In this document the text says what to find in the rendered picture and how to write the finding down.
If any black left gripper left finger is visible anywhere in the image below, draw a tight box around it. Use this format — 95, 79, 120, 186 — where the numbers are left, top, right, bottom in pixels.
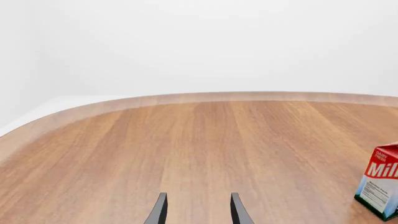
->
143, 192, 168, 224

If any red and white milk carton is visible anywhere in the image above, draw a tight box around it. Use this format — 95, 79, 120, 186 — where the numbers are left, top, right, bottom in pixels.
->
354, 141, 398, 222

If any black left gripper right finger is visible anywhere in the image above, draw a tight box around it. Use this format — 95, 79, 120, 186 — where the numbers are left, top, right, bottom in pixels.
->
230, 192, 255, 224

